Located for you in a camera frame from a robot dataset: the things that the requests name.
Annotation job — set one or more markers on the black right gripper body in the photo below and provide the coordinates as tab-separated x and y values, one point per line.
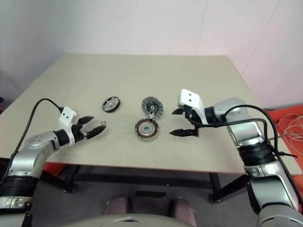
193	116

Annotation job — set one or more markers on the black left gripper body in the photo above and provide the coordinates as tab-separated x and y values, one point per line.
78	133

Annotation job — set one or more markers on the round grey motor lid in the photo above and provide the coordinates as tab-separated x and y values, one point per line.
152	107

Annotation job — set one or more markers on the black spoked rotor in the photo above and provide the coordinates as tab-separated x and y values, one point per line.
111	104

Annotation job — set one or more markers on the motor housing with copper windings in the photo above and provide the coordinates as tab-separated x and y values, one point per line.
146	128

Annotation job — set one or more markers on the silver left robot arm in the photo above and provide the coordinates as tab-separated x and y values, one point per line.
35	142

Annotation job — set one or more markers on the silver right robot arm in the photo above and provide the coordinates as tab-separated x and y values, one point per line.
246	132

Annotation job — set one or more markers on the black rectangular floor plate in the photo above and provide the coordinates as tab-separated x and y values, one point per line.
151	194

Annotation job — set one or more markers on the dark maroon rounded shape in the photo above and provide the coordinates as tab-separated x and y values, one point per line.
183	210
117	204

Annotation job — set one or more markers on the dark equipment stand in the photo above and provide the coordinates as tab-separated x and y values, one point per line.
2	106

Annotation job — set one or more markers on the grey robot torso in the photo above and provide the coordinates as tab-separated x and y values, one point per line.
94	222

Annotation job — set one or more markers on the black zip tie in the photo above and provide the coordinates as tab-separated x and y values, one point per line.
287	155

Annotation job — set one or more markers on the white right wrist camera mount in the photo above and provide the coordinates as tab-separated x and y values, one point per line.
190	97

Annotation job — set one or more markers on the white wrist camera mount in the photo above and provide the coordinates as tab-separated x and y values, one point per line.
190	97
67	117

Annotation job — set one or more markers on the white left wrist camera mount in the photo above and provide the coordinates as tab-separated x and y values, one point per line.
67	117

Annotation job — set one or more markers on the black table frame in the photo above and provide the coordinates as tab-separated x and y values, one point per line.
142	178

